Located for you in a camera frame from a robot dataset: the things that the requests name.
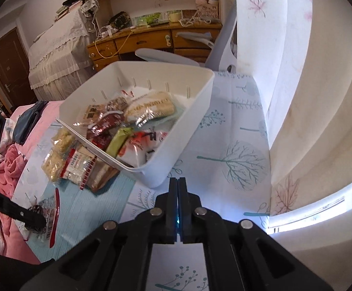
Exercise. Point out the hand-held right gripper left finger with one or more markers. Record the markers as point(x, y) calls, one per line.
point(173, 218)

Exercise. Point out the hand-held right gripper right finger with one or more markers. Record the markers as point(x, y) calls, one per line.
point(184, 218)

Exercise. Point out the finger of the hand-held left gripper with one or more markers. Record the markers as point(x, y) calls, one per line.
point(32, 219)

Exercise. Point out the red edged clear snack packet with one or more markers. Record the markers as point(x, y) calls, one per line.
point(53, 218)

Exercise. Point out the white plastic bin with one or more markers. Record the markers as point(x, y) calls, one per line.
point(170, 157)

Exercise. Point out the mountain print bread packet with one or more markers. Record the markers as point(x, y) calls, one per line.
point(151, 106)

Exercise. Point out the pink blanket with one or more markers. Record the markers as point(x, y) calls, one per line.
point(12, 157)

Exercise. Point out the red white snack packet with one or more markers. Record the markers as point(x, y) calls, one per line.
point(77, 168)

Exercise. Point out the teal striped mat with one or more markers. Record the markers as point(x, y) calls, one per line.
point(103, 200)

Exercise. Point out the yellow cracker packet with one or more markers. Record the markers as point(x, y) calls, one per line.
point(57, 151)

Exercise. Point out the red white clear packet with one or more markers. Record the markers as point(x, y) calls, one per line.
point(142, 141)

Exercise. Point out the brown snack packet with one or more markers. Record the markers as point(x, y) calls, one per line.
point(101, 174)

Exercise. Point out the dark blue bag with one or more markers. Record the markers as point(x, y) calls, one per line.
point(27, 121)

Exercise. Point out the tree print tablecloth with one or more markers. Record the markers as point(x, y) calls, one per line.
point(230, 145)

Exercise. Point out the green snack packet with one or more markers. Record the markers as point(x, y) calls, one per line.
point(118, 141)

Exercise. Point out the small red snack packet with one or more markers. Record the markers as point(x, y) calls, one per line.
point(101, 141)

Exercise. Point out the dark red snack packet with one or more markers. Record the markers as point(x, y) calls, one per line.
point(104, 124)

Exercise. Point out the brown cake packet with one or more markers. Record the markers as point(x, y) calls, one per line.
point(116, 103)

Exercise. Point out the brown wooden door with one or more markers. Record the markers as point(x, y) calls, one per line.
point(6, 66)

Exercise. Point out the white lace covered cabinet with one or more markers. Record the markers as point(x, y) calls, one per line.
point(57, 60)

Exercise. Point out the grey office chair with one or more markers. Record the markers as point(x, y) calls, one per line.
point(221, 45)

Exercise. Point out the wooden desk with drawers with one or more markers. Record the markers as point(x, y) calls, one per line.
point(145, 41)

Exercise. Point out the leaf print curtain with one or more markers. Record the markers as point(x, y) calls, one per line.
point(285, 66)

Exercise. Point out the green packets on desk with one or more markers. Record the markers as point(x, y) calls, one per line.
point(147, 19)

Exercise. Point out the stack of books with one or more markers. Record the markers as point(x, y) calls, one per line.
point(66, 9)

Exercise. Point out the black pouch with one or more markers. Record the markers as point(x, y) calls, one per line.
point(118, 21)

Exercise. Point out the white printed box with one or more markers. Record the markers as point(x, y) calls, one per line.
point(208, 10)

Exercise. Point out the patterned cloth bag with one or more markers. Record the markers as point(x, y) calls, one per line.
point(89, 4)

